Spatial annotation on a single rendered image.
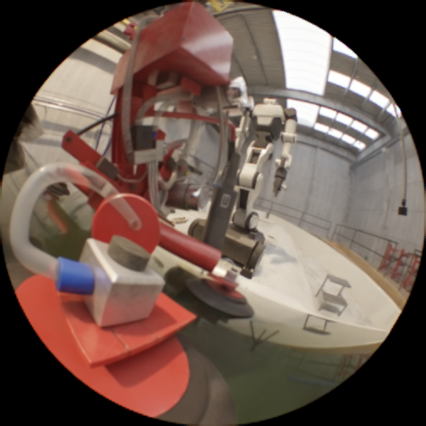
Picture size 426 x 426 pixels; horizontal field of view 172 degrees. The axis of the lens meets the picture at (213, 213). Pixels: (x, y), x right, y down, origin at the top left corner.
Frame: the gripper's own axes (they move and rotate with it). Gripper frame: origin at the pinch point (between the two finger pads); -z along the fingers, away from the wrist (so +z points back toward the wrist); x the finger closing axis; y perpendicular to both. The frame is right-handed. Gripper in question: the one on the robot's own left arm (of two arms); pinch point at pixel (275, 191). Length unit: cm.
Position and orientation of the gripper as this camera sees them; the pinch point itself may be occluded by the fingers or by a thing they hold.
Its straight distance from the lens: 106.8
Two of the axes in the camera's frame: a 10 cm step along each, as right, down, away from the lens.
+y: 8.0, 3.1, -5.1
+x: -4.8, -2.0, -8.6
